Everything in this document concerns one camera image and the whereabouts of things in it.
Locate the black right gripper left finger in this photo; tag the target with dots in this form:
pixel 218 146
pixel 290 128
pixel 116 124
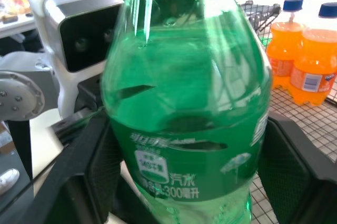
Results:
pixel 76 171

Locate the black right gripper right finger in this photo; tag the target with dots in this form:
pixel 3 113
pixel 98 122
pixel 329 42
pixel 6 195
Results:
pixel 292 171

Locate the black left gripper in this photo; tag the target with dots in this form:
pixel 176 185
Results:
pixel 88 93

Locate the green plastic soda bottle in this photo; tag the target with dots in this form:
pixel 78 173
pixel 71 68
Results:
pixel 184 76

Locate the black metal leg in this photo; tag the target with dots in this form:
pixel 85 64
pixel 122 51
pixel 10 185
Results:
pixel 19 147

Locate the white shoe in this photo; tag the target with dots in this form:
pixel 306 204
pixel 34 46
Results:
pixel 8 180

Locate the brown cardboard box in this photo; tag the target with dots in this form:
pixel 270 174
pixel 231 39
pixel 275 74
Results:
pixel 5 138

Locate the white background table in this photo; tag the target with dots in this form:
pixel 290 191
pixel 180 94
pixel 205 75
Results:
pixel 13 26

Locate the orange soda bottle blue cap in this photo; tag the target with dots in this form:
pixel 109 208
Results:
pixel 283 50
pixel 316 69

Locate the colourful snack packets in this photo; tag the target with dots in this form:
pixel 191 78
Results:
pixel 14 3

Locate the white robot camera head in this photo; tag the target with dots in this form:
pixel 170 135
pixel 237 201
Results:
pixel 48 48

